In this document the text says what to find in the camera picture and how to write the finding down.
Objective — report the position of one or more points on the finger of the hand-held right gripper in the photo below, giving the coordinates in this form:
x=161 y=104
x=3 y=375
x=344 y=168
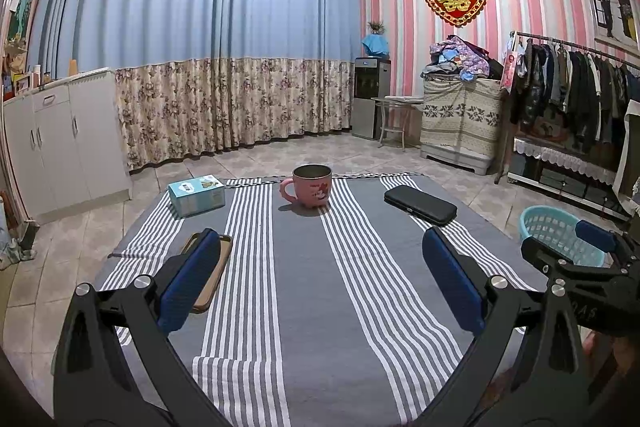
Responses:
x=597 y=234
x=545 y=254

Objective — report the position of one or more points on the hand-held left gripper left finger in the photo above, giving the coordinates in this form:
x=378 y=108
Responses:
x=190 y=277

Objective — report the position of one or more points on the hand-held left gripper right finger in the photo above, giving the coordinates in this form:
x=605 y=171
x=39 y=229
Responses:
x=452 y=279

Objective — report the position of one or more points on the light blue plastic basket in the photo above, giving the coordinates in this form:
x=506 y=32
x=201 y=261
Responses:
x=550 y=232

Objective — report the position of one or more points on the teal tissue box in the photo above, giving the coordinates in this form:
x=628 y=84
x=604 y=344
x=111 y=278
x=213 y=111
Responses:
x=195 y=197

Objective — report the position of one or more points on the black zip case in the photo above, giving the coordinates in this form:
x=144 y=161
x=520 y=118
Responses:
x=420 y=206

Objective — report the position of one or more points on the low shelf with lace cover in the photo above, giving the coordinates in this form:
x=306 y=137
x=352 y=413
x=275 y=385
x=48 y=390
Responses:
x=555 y=154

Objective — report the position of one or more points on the white framed panel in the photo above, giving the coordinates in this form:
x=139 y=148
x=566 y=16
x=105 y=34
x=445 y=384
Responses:
x=624 y=147

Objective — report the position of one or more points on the grey striped cloth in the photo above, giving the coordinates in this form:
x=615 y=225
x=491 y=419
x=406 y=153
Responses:
x=310 y=307

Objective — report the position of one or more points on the row of hanging clothes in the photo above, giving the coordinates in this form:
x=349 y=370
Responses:
x=575 y=87

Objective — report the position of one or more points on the pink mug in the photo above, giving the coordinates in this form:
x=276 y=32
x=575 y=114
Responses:
x=312 y=187

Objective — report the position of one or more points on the cloth-covered cabinet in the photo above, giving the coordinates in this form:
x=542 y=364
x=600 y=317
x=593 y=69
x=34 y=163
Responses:
x=460 y=122

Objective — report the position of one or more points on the white cabinet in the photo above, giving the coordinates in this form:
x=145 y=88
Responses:
x=65 y=147

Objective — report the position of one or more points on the small round table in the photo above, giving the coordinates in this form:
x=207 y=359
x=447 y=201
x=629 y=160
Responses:
x=397 y=99

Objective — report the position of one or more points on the pink hanging bag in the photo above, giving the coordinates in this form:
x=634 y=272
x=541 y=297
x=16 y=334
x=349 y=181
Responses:
x=510 y=64

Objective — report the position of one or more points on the metal clothes rack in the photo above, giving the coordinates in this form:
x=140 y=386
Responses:
x=565 y=43

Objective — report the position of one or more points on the grey water dispenser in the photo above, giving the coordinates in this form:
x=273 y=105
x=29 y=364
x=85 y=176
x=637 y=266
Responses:
x=371 y=99

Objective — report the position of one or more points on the pile of clothes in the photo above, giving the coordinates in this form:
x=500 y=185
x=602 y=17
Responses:
x=462 y=57

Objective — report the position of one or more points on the framed window poster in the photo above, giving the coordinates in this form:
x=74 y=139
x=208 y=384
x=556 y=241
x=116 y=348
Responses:
x=610 y=2

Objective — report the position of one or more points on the beige wooden board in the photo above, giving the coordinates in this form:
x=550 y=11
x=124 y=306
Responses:
x=73 y=68

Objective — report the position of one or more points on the blue floral curtain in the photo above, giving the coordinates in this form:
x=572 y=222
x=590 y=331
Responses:
x=190 y=32

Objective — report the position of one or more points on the blue plastic bag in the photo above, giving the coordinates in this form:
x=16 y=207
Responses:
x=376 y=45

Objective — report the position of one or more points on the small potted plant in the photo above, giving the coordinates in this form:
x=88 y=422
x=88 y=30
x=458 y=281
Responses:
x=376 y=27

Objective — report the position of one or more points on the small photo frame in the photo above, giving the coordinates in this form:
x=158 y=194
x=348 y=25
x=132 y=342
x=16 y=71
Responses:
x=22 y=84

